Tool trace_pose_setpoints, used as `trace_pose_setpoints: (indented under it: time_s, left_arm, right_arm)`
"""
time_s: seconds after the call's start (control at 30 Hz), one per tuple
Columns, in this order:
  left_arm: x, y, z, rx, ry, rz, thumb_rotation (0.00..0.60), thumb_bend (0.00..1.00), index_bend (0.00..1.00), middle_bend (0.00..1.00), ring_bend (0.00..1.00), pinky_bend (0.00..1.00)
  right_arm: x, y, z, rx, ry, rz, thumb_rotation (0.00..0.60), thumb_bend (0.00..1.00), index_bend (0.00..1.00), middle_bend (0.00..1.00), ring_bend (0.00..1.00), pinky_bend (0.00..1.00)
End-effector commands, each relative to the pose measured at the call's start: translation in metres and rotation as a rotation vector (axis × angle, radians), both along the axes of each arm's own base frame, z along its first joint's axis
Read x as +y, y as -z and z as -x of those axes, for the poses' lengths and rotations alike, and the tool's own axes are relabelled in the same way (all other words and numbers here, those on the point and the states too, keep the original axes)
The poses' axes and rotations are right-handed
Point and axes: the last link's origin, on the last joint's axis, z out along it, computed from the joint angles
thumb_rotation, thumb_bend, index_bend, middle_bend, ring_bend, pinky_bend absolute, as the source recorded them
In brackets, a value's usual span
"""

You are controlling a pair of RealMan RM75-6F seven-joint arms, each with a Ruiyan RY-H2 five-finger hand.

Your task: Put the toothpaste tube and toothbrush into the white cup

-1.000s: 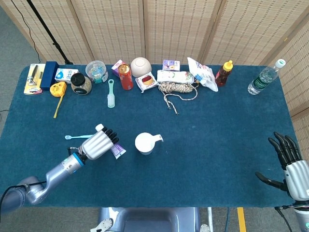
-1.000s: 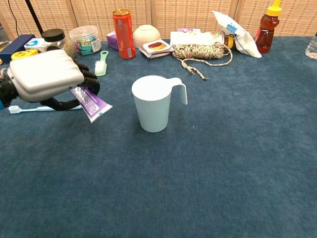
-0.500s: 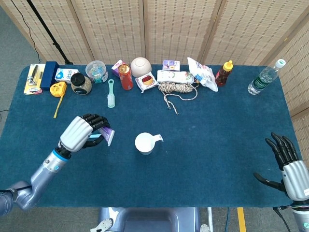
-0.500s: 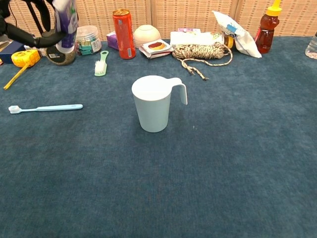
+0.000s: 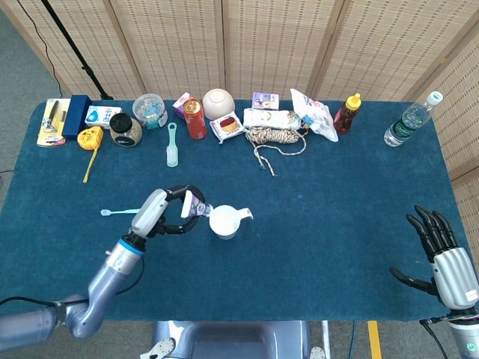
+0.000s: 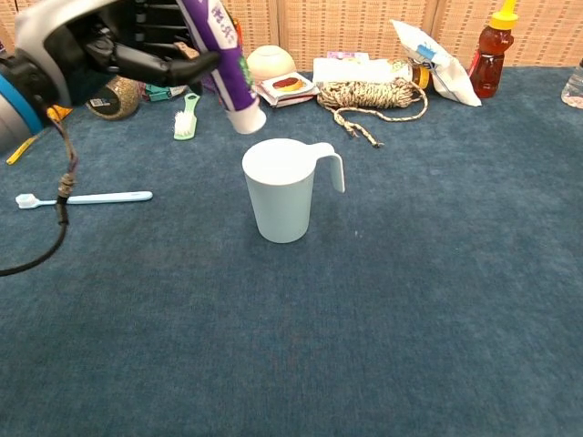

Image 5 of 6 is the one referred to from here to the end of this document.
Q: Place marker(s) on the purple toothpaste tube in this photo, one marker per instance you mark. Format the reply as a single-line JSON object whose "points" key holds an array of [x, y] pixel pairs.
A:
{"points": [[192, 207]]}

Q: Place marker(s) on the white and blue box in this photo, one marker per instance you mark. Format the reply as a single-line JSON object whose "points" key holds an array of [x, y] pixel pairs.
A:
{"points": [[101, 116]]}

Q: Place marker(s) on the black tripod stand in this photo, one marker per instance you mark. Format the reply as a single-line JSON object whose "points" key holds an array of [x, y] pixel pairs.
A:
{"points": [[75, 52]]}

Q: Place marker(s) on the green cleaning brush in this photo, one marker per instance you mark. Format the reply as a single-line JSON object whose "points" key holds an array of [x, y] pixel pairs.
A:
{"points": [[172, 149]]}

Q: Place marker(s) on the small purple box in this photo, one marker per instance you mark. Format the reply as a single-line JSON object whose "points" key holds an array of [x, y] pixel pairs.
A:
{"points": [[180, 105]]}

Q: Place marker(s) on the white long package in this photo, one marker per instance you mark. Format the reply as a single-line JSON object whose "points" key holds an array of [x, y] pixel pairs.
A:
{"points": [[265, 117]]}

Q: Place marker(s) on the white plastic bag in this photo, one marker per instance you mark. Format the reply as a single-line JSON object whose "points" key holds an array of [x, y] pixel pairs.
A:
{"points": [[320, 116]]}

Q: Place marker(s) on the clear water bottle green label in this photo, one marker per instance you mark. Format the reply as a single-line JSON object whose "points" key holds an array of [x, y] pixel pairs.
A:
{"points": [[404, 125]]}

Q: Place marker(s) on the razor blister pack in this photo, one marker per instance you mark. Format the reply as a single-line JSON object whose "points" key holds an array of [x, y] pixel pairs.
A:
{"points": [[50, 119]]}

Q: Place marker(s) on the red drink can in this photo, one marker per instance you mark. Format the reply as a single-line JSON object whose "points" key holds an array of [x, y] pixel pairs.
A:
{"points": [[195, 123]]}

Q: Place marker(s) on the blue bag clip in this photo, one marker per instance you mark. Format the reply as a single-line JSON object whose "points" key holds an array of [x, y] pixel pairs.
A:
{"points": [[307, 120]]}

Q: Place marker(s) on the clear tub of clips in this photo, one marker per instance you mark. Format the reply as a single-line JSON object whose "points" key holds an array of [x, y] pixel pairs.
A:
{"points": [[149, 108]]}

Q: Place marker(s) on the white snack packet red picture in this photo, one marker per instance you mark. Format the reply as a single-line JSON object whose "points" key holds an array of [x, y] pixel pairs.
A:
{"points": [[226, 127]]}

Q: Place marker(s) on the glass jar black lid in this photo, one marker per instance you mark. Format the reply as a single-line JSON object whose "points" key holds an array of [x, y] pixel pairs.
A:
{"points": [[125, 132]]}

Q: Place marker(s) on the blue table cloth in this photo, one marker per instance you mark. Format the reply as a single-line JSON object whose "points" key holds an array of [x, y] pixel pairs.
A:
{"points": [[337, 205]]}

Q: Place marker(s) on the yellow tape measure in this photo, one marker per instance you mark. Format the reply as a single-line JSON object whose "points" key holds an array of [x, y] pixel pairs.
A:
{"points": [[90, 138]]}

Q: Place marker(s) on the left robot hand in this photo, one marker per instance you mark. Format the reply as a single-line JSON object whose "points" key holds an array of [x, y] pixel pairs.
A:
{"points": [[149, 213]]}

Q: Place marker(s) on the honey bear bottle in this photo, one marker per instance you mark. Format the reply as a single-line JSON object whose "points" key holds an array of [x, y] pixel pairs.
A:
{"points": [[344, 119]]}

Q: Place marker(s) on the light blue toothbrush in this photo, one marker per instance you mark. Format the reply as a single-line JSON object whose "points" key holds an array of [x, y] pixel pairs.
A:
{"points": [[116, 212]]}

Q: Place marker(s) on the cream upturned bowl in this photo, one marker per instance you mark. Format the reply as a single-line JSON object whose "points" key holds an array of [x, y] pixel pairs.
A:
{"points": [[218, 102]]}

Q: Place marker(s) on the grey robot torso base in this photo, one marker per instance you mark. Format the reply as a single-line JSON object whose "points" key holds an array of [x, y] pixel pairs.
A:
{"points": [[232, 340]]}

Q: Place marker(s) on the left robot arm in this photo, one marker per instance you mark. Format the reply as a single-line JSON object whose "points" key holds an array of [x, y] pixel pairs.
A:
{"points": [[108, 276]]}

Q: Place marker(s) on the dark blue box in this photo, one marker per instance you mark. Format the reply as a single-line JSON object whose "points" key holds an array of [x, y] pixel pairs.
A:
{"points": [[75, 116]]}

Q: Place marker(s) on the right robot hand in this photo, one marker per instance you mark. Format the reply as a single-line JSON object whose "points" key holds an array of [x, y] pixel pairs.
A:
{"points": [[453, 273]]}

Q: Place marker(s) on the purple white drink carton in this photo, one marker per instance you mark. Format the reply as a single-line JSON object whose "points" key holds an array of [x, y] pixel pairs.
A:
{"points": [[265, 101]]}

